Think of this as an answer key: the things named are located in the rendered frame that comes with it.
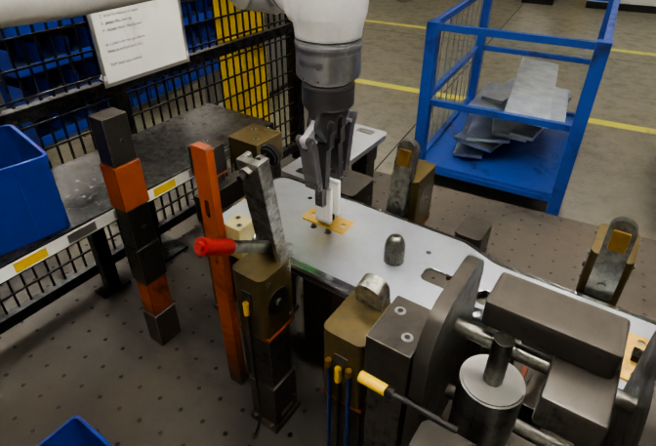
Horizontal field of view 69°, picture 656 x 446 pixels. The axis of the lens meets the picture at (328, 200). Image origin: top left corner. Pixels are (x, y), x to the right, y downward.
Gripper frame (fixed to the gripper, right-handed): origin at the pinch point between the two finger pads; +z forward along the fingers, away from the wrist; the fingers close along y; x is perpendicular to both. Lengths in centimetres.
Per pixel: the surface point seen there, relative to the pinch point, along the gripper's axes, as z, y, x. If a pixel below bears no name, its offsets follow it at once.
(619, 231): -2.7, -12.9, 40.1
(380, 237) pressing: 6.6, -3.8, 8.0
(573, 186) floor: 106, -229, 20
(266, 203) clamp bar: -9.0, 16.5, 1.7
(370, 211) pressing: 6.6, -9.6, 2.8
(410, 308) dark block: -5.5, 19.3, 23.7
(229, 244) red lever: -5.9, 22.5, 0.9
